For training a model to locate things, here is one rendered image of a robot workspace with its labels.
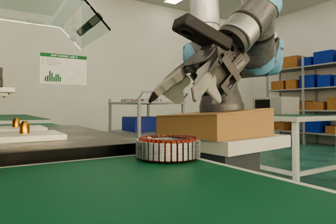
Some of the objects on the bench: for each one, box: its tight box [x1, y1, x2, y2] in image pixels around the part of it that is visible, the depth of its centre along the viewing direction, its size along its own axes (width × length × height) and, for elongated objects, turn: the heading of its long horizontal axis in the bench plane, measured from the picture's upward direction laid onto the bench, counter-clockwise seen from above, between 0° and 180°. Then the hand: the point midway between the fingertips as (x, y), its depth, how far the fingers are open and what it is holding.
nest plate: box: [0, 125, 48, 132], centre depth 85 cm, size 15×15×1 cm
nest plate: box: [0, 130, 68, 144], centre depth 64 cm, size 15×15×1 cm
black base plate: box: [0, 125, 139, 167], centre depth 74 cm, size 47×64×2 cm
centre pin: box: [20, 121, 30, 134], centre depth 64 cm, size 2×2×3 cm
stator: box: [136, 135, 201, 164], centre depth 51 cm, size 11×11×4 cm
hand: (165, 99), depth 51 cm, fingers open, 14 cm apart
